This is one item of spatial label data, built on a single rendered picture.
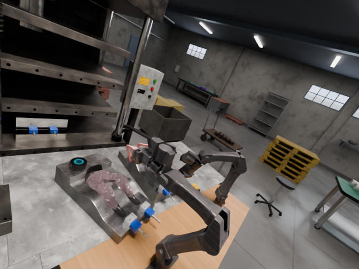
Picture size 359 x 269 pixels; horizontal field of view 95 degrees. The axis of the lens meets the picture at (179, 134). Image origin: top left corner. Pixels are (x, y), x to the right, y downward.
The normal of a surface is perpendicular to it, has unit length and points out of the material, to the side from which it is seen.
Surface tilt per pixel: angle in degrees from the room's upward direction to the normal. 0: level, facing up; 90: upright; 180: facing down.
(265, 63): 90
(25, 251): 0
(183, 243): 89
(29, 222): 0
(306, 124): 90
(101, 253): 0
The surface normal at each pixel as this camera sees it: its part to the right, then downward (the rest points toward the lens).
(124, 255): 0.37, -0.86
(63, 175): -0.44, 0.18
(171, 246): -0.47, -0.05
